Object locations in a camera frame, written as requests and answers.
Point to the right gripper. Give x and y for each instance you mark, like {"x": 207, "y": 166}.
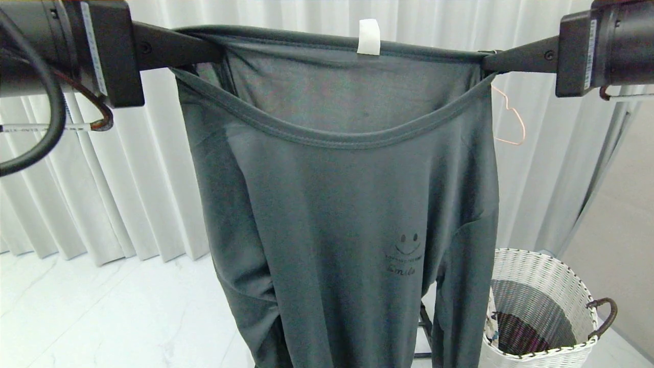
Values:
{"x": 623, "y": 46}

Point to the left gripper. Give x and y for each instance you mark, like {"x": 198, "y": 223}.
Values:
{"x": 117, "y": 51}

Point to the pink clothes hanger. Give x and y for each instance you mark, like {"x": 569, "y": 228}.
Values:
{"x": 523, "y": 134}

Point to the dark grey long-sleeved shirt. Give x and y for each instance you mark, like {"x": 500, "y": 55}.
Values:
{"x": 332, "y": 204}

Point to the white laundry basket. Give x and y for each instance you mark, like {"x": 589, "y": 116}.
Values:
{"x": 552, "y": 286}

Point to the black clothes rack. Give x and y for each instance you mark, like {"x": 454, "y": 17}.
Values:
{"x": 425, "y": 327}

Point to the white curtain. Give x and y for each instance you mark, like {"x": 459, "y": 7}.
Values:
{"x": 127, "y": 179}

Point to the cream printed garment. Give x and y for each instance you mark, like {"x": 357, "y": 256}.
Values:
{"x": 491, "y": 322}

